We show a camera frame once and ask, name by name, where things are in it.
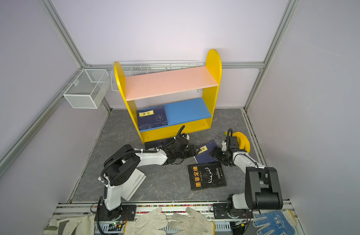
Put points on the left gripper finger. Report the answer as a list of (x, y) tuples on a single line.
[(183, 156), (193, 150)]

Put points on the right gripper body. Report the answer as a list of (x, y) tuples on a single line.
[(225, 161)]

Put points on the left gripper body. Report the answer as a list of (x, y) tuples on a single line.
[(186, 150)]

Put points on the blue book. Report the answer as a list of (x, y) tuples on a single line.
[(203, 156)]

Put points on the blue book Yijing label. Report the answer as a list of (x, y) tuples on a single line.
[(152, 117)]

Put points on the black wolf cover book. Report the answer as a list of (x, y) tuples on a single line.
[(158, 143)]

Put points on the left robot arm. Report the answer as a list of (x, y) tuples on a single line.
[(121, 165)]

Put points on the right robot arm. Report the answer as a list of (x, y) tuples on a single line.
[(262, 187)]

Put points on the yellow toy banana bunch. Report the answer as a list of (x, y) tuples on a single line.
[(242, 140)]

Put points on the black book yellow title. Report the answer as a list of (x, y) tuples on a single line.
[(206, 176)]

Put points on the yellow bookshelf pink blue shelves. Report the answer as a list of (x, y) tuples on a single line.
[(194, 114)]

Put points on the white book black lettering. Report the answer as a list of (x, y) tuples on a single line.
[(132, 184)]

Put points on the white work glove centre-left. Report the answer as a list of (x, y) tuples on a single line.
[(150, 223)]

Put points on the white work glove centre-right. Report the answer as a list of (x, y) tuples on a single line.
[(193, 224)]

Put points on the blue dotted work glove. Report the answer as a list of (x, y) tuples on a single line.
[(275, 223)]

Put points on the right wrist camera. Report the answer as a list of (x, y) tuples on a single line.
[(224, 145)]

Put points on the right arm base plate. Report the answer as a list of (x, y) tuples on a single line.
[(224, 211)]

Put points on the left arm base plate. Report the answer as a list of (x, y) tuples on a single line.
[(122, 213)]

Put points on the white wire basket behind shelf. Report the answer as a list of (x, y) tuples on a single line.
[(146, 67)]

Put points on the white mesh wall basket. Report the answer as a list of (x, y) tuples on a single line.
[(88, 89)]

